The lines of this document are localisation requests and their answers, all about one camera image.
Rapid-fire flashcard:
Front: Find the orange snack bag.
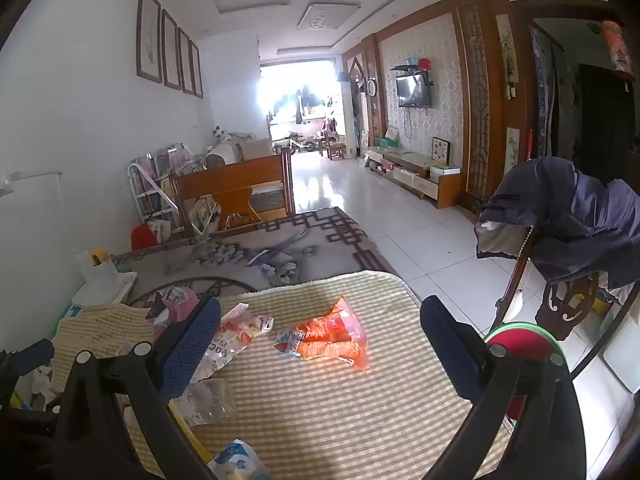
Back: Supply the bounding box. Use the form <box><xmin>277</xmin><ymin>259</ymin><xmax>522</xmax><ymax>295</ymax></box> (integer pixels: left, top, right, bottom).
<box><xmin>274</xmin><ymin>296</ymin><xmax>369</xmax><ymax>370</ymax></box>

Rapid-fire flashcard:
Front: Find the blue white snack bag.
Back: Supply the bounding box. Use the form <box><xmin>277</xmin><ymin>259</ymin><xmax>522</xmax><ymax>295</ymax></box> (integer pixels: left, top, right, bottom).
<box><xmin>208</xmin><ymin>439</ymin><xmax>272</xmax><ymax>480</ymax></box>

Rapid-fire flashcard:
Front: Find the small framed picture on cabinet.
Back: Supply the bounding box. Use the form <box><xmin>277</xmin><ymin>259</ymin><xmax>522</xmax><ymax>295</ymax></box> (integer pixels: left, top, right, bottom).
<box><xmin>432</xmin><ymin>136</ymin><xmax>451</xmax><ymax>166</ymax></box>

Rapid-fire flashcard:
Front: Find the low tv cabinet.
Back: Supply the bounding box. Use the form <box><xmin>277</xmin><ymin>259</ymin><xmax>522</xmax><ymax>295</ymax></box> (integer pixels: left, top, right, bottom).
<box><xmin>364</xmin><ymin>146</ymin><xmax>462</xmax><ymax>209</ymax></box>

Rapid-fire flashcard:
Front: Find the red green trash basin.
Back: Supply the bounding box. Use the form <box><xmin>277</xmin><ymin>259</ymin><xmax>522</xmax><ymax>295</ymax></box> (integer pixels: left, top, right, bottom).
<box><xmin>482</xmin><ymin>320</ymin><xmax>572</xmax><ymax>424</ymax></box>

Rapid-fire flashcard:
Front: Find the white jug yellow cap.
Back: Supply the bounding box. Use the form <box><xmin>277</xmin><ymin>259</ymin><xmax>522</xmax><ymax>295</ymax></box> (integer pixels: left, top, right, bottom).
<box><xmin>72</xmin><ymin>250</ymin><xmax>125</xmax><ymax>307</ymax></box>

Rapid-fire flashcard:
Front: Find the clear plastic bottle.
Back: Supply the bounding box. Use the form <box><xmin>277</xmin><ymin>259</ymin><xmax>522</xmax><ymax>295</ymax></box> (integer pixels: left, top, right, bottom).
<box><xmin>170</xmin><ymin>378</ymin><xmax>235</xmax><ymax>427</ymax></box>

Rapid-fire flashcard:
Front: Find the red bag on floor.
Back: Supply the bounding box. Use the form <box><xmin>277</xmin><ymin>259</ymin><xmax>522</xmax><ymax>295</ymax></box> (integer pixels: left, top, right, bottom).
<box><xmin>130</xmin><ymin>222</ymin><xmax>158</xmax><ymax>252</ymax></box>

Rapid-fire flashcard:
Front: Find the wooden bench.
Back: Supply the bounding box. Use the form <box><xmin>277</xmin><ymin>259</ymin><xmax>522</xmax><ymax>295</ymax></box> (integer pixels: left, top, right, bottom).
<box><xmin>169</xmin><ymin>148</ymin><xmax>295</xmax><ymax>237</ymax></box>

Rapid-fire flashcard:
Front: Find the dark blue jacket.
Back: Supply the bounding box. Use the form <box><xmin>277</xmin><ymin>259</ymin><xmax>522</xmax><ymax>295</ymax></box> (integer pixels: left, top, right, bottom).
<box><xmin>475</xmin><ymin>157</ymin><xmax>639</xmax><ymax>289</ymax></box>

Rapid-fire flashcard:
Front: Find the wall television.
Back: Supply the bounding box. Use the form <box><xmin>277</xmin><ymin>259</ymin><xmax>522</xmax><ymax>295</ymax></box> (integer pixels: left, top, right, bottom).
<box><xmin>395</xmin><ymin>70</ymin><xmax>433</xmax><ymax>108</ymax></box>

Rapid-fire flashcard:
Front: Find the wooden chair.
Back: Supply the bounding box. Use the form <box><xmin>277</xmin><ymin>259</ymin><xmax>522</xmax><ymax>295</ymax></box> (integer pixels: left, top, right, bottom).
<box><xmin>490</xmin><ymin>226</ymin><xmax>639</xmax><ymax>379</ymax></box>

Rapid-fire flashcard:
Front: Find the pink foil wrapper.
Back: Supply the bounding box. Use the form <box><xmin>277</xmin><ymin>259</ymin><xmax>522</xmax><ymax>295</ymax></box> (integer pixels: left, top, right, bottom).
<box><xmin>146</xmin><ymin>286</ymin><xmax>200</xmax><ymax>333</ymax></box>

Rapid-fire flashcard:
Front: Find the white pink snack bag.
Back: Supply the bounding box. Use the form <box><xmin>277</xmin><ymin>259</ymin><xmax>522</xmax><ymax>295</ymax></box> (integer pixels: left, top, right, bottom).
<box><xmin>190</xmin><ymin>302</ymin><xmax>274</xmax><ymax>384</ymax></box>

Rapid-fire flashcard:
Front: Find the patterned grey rug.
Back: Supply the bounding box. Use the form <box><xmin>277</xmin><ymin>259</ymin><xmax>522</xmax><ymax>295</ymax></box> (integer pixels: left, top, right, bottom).
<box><xmin>113</xmin><ymin>207</ymin><xmax>395</xmax><ymax>307</ymax></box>

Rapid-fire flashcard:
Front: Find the ceiling light panel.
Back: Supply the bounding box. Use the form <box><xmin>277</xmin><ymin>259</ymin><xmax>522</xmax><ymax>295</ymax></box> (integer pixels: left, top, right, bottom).
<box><xmin>297</xmin><ymin>2</ymin><xmax>360</xmax><ymax>30</ymax></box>

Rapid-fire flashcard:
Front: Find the white magazine rack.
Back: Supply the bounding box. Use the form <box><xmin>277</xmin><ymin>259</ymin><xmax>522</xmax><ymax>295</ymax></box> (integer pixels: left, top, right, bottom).
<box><xmin>127</xmin><ymin>143</ymin><xmax>206</xmax><ymax>235</ymax></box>

